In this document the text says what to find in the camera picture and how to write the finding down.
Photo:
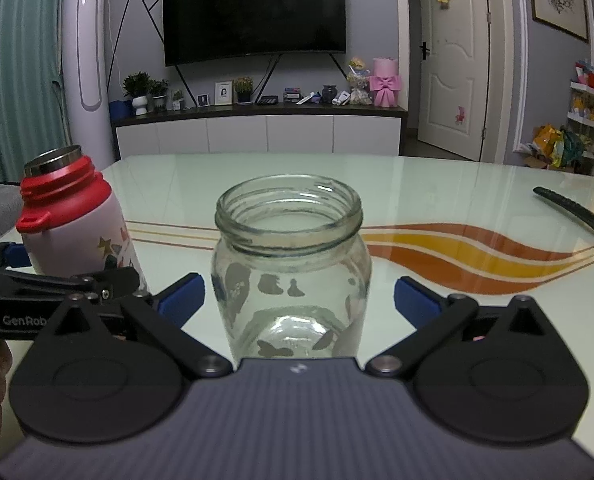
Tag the white photo frame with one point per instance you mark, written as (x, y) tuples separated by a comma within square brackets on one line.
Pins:
[(223, 93)]

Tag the blue container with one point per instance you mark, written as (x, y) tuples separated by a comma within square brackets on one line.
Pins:
[(119, 109)]

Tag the pink pig sticker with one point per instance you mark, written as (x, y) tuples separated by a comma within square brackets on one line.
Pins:
[(460, 116)]

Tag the spotted glass jar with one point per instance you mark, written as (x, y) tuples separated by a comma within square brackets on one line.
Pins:
[(289, 240)]

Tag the red and white printed bottle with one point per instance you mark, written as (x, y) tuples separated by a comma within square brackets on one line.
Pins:
[(72, 220)]

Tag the white panel door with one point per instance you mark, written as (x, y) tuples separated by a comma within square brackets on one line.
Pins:
[(452, 70)]

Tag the black calculator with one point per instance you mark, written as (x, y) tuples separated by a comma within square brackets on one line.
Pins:
[(267, 100)]

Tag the green plant in glass pot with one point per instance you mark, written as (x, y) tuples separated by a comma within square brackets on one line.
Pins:
[(159, 92)]

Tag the pile of colourful bags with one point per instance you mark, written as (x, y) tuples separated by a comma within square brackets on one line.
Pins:
[(557, 147)]

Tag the dark vase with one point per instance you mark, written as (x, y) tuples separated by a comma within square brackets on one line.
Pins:
[(330, 93)]

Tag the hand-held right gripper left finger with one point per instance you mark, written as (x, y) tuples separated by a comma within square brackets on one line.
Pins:
[(182, 301)]

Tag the wrapped doll bouquet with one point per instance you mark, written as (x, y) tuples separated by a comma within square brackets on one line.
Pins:
[(359, 85)]

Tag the small green potted plant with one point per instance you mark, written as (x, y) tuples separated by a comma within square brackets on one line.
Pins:
[(178, 100)]

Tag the white tower air conditioner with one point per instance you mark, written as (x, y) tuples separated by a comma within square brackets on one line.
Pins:
[(84, 60)]

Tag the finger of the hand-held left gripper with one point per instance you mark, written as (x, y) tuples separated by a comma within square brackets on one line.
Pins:
[(14, 255), (117, 282)]

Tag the small dark photo frame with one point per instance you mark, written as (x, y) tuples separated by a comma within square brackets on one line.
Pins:
[(203, 100)]

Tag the stack of books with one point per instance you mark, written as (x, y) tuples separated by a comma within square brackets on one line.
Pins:
[(292, 95)]

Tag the pink gift box with bow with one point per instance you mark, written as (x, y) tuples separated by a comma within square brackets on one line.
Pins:
[(386, 85)]

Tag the green curtain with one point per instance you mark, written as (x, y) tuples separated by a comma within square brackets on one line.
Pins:
[(17, 60)]

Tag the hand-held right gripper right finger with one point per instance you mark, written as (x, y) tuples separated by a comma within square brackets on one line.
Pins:
[(417, 301)]

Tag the white tube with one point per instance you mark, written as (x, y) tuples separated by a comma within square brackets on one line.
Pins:
[(306, 98), (342, 98)]

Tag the white television cabinet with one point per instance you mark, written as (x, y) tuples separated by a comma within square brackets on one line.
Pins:
[(257, 132)]

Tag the black wall television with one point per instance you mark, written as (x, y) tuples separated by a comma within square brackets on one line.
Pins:
[(254, 10)]

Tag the black remote control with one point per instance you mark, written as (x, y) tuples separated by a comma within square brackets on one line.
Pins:
[(569, 209)]

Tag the yellow flower plant black pot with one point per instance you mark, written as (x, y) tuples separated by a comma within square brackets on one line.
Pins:
[(243, 89)]

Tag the white wall shelf with goods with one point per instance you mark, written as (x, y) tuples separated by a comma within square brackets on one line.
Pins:
[(589, 100)]

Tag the green plant in white pot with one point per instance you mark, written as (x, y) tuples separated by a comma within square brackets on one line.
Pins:
[(138, 87)]

